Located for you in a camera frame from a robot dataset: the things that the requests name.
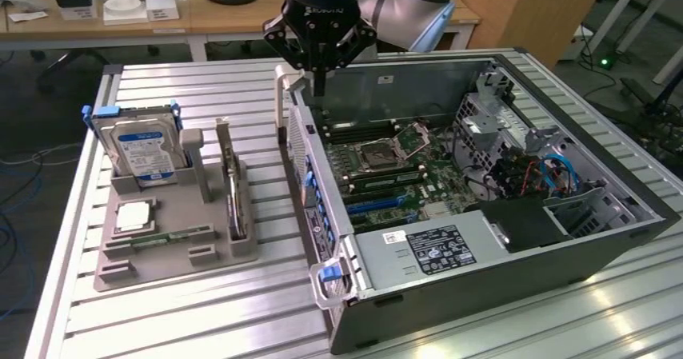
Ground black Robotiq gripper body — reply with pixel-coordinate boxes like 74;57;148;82
280;0;363;69

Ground green graphics card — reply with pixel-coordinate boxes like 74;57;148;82
215;117;251;242

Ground plain white labelled box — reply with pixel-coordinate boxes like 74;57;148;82
144;0;180;22

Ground open metal socket cover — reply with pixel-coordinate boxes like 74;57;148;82
392;121;436;156

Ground white box with round hollow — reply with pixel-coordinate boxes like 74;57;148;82
102;0;151;26

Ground CPU socket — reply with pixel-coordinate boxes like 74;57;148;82
358;138;408;173

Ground wooden cabinet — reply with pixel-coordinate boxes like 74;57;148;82
468;0;613;68

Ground silver drive cage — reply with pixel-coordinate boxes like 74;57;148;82
456;69;538;164

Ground green motherboard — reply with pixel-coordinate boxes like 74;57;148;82
319;117;482;234

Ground black RAM stick green label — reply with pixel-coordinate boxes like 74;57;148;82
347;170;426;190

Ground white box with black top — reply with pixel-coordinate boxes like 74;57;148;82
52;0;100;21

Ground black office chair base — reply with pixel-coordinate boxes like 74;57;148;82
30;49;114;94

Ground hard disk in blue caddy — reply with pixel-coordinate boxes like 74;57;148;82
79;99;186;188

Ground white box with red button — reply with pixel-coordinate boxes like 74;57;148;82
566;26;597;62

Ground wooden desk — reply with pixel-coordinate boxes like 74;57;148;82
0;0;482;62

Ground blue expansion slot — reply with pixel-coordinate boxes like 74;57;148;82
344;193;411;217

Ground black power connector bundle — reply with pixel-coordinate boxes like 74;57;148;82
488;158;527;200

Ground white paper slip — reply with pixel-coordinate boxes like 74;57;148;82
8;10;50;22

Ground grey parts rack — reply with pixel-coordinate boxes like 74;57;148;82
94;117;263;294

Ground silver CPU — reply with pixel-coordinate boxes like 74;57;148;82
115;202;154;232

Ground green bare RAM stick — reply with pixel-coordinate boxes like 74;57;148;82
131;229;207;250

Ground black floor equipment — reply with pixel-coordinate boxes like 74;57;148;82
618;77;683;156

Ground grey power supply unit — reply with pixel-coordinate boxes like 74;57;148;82
351;209;514;292

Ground silver disk bay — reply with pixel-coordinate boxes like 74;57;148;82
542;186;642;240

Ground black open PC case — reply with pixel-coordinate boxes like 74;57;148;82
274;53;681;356

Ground white desk frame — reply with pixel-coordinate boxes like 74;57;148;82
581;0;683;85

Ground blue disk wire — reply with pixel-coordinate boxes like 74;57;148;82
537;154;583;196

